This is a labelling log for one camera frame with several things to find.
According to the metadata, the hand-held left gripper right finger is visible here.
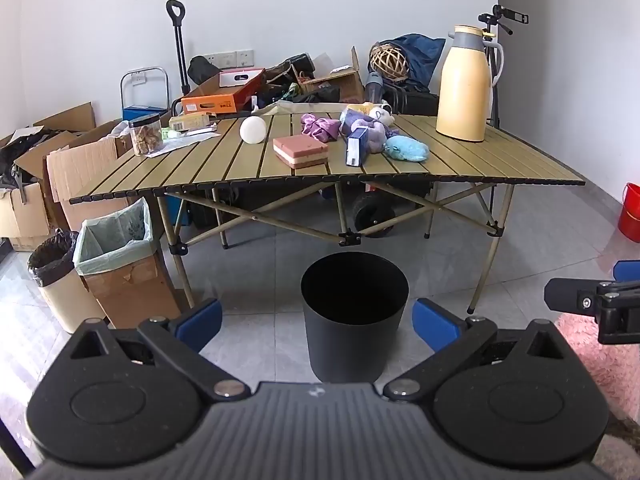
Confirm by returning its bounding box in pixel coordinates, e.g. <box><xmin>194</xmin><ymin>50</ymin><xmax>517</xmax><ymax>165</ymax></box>
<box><xmin>382</xmin><ymin>298</ymin><xmax>576</xmax><ymax>402</ymax></box>

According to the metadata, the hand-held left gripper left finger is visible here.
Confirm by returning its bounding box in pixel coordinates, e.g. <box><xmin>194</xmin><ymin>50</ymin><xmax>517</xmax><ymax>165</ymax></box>
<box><xmin>65</xmin><ymin>298</ymin><xmax>252</xmax><ymax>402</ymax></box>

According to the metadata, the black trash bin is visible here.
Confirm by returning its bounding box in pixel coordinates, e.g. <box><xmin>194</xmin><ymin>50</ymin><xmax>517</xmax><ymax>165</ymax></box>
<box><xmin>301</xmin><ymin>254</ymin><xmax>409</xmax><ymax>382</ymax></box>

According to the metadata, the blue plush toy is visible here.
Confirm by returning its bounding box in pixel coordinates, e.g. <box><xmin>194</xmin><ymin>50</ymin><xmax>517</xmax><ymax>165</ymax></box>
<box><xmin>384</xmin><ymin>135</ymin><xmax>430</xmax><ymax>162</ymax></box>

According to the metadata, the blue patterned box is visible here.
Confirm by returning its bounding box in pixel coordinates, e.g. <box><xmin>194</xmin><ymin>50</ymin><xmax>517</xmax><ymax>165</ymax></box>
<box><xmin>346</xmin><ymin>127</ymin><xmax>368</xmax><ymax>167</ymax></box>

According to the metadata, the purple plush toy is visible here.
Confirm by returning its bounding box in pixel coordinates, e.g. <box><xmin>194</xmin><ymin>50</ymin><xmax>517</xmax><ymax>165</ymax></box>
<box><xmin>340</xmin><ymin>109</ymin><xmax>388</xmax><ymax>153</ymax></box>

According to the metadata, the yellow and white plush toy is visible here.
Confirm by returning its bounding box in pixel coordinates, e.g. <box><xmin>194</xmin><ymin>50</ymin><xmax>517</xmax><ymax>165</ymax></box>
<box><xmin>347</xmin><ymin>101</ymin><xmax>396</xmax><ymax>127</ymax></box>

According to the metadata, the yellow thermos jug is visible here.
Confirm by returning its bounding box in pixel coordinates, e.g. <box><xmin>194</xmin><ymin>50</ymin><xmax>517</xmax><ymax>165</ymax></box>
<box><xmin>435</xmin><ymin>25</ymin><xmax>503</xmax><ymax>142</ymax></box>

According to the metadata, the red bucket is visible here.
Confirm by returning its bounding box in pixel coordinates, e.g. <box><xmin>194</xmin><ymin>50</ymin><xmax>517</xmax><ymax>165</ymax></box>
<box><xmin>618</xmin><ymin>182</ymin><xmax>640</xmax><ymax>243</ymax></box>

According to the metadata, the pink fluffy rug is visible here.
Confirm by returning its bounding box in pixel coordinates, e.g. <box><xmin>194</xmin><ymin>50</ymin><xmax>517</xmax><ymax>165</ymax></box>
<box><xmin>555</xmin><ymin>310</ymin><xmax>640</xmax><ymax>423</ymax></box>

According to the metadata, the cardboard bin with green bag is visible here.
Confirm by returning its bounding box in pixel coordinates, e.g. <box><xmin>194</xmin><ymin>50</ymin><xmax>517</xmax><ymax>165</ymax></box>
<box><xmin>73</xmin><ymin>197</ymin><xmax>176</xmax><ymax>328</ymax></box>

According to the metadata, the blue plastic crate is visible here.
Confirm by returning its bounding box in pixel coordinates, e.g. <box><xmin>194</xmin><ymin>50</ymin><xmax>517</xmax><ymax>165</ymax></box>
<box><xmin>164</xmin><ymin>195</ymin><xmax>192</xmax><ymax>231</ymax></box>

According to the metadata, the black wagon wheel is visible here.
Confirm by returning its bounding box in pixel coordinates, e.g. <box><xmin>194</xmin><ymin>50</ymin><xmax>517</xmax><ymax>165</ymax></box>
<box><xmin>353</xmin><ymin>195</ymin><xmax>397</xmax><ymax>237</ymax></box>

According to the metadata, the beige bin with black bag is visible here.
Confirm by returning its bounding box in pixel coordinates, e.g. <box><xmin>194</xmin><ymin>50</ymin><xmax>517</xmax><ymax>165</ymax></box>
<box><xmin>27</xmin><ymin>229</ymin><xmax>107</xmax><ymax>333</ymax></box>

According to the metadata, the tan folding table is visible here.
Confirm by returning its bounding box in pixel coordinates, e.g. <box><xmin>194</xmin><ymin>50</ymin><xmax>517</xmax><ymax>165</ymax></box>
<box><xmin>70</xmin><ymin>112</ymin><xmax>586</xmax><ymax>313</ymax></box>

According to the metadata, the white paper sheet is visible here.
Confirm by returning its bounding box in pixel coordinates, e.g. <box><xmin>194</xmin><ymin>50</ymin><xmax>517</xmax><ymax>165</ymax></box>
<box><xmin>145</xmin><ymin>127</ymin><xmax>221</xmax><ymax>157</ymax></box>

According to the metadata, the glass jar with black lid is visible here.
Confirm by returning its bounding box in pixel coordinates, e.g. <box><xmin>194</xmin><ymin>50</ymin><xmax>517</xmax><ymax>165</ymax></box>
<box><xmin>129</xmin><ymin>115</ymin><xmax>164</xmax><ymax>156</ymax></box>

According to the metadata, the pink foam block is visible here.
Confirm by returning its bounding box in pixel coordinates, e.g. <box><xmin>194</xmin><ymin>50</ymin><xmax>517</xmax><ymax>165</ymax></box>
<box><xmin>273</xmin><ymin>135</ymin><xmax>329</xmax><ymax>169</ymax></box>

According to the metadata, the white ball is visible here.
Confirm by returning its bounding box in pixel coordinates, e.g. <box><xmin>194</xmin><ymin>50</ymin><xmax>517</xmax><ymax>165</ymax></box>
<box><xmin>239</xmin><ymin>116</ymin><xmax>266</xmax><ymax>144</ymax></box>

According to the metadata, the small tan cardboard box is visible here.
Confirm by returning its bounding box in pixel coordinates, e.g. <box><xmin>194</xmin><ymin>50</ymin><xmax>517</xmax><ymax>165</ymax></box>
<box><xmin>169</xmin><ymin>112</ymin><xmax>211</xmax><ymax>131</ymax></box>

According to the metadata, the blue storage box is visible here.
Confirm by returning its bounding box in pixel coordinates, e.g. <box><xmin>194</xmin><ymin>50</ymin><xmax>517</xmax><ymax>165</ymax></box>
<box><xmin>123</xmin><ymin>105</ymin><xmax>168</xmax><ymax>123</ymax></box>

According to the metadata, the orange cardboard box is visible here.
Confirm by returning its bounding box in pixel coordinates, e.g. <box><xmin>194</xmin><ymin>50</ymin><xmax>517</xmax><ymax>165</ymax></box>
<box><xmin>181</xmin><ymin>67</ymin><xmax>266</xmax><ymax>114</ymax></box>

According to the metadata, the black backpack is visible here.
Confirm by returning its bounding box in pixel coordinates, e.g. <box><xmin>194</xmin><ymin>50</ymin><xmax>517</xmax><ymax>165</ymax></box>
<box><xmin>395</xmin><ymin>85</ymin><xmax>441</xmax><ymax>116</ymax></box>

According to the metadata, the purple satin cloth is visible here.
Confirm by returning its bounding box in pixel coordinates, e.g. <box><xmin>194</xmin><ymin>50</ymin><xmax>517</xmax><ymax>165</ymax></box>
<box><xmin>301</xmin><ymin>114</ymin><xmax>341</xmax><ymax>142</ymax></box>

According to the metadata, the blue grey water bottle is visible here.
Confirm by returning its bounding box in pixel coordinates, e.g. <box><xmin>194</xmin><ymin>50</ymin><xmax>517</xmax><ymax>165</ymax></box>
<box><xmin>364</xmin><ymin>71</ymin><xmax>385</xmax><ymax>103</ymax></box>

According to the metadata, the white box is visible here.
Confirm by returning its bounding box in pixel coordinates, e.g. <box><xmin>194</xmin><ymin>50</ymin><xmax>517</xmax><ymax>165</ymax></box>
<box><xmin>219</xmin><ymin>69</ymin><xmax>265</xmax><ymax>87</ymax></box>

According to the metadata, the black tripod with phone holder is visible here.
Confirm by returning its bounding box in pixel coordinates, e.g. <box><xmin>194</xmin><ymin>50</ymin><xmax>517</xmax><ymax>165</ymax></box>
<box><xmin>477</xmin><ymin>5</ymin><xmax>531</xmax><ymax>128</ymax></box>

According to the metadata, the black bag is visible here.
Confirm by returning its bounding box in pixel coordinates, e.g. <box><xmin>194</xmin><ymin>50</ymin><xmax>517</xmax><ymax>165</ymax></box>
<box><xmin>187</xmin><ymin>56</ymin><xmax>221</xmax><ymax>86</ymax></box>

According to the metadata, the brown cardboard box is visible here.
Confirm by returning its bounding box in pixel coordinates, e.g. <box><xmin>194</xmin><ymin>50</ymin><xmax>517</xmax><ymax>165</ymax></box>
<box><xmin>300</xmin><ymin>46</ymin><xmax>365</xmax><ymax>103</ymax></box>

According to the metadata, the wicker ball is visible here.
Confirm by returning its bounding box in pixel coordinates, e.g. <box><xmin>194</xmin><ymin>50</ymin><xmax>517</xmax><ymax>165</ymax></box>
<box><xmin>370</xmin><ymin>44</ymin><xmax>411</xmax><ymax>82</ymax></box>

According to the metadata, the blue fabric bag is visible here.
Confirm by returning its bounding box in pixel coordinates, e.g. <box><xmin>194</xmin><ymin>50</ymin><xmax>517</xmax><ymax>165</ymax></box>
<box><xmin>380</xmin><ymin>34</ymin><xmax>447</xmax><ymax>92</ymax></box>

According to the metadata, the white metal stool frame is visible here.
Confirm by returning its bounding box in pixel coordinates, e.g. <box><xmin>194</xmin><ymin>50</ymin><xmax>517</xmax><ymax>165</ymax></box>
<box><xmin>120</xmin><ymin>66</ymin><xmax>169</xmax><ymax>121</ymax></box>

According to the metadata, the wall outlet panel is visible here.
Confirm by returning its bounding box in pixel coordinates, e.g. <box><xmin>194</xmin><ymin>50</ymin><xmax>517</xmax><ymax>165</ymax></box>
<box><xmin>205</xmin><ymin>50</ymin><xmax>254</xmax><ymax>68</ymax></box>

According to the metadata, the black cart handle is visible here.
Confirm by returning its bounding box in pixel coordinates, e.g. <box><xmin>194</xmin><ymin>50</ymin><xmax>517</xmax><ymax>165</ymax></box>
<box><xmin>166</xmin><ymin>0</ymin><xmax>192</xmax><ymax>96</ymax></box>

